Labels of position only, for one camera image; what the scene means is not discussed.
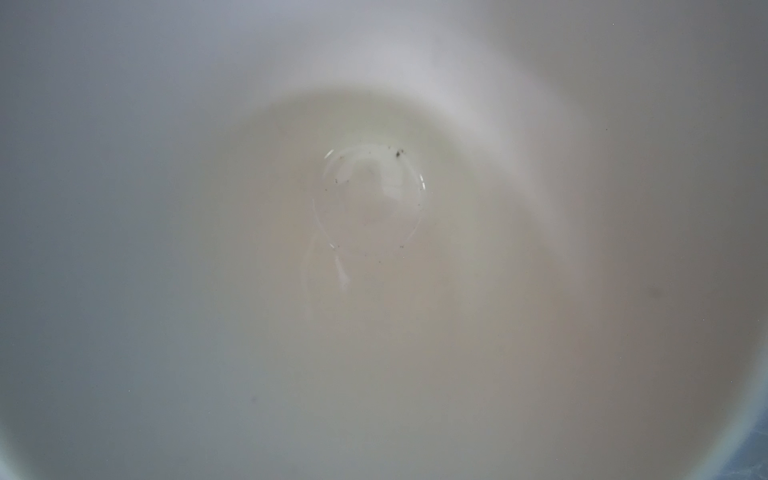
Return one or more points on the white mug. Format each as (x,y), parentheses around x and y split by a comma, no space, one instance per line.
(381,239)

